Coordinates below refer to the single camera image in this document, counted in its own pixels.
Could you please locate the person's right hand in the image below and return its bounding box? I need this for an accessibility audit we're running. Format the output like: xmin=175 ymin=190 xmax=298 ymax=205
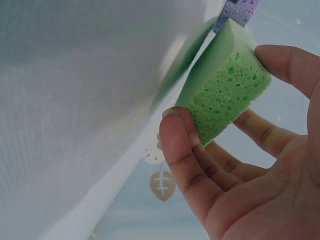
xmin=159 ymin=44 xmax=320 ymax=240

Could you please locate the green sponge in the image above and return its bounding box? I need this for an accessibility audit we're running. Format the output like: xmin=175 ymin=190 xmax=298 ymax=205
xmin=174 ymin=18 xmax=273 ymax=148

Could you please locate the purple sponge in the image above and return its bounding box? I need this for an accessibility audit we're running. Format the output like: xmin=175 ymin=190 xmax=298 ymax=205
xmin=212 ymin=0 xmax=262 ymax=34

